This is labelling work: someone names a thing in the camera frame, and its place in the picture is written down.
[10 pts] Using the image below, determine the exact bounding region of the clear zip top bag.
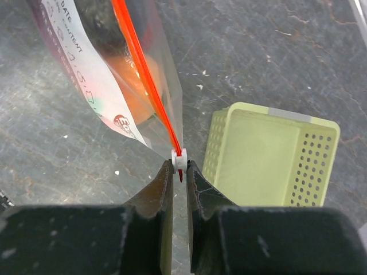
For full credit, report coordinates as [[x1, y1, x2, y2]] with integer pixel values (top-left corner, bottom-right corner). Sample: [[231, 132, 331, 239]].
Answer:
[[28, 1, 188, 175]]

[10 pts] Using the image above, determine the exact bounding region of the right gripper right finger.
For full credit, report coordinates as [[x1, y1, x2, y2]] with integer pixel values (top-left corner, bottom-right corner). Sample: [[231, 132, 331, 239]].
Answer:
[[186, 161, 366, 274]]

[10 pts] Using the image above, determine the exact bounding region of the red apple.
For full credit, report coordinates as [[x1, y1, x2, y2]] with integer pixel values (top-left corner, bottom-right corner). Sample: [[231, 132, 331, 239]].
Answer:
[[136, 1, 155, 52]]

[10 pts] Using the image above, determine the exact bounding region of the pale green plastic basket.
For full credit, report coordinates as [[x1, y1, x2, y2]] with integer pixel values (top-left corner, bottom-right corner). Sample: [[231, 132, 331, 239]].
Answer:
[[202, 103, 340, 207]]

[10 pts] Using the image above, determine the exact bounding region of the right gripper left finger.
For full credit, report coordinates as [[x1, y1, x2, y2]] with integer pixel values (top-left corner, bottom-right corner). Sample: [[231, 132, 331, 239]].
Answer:
[[1, 160, 174, 274]]

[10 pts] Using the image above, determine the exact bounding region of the orange peach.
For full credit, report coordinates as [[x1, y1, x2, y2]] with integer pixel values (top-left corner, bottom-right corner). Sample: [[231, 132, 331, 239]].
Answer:
[[106, 55, 155, 125]]

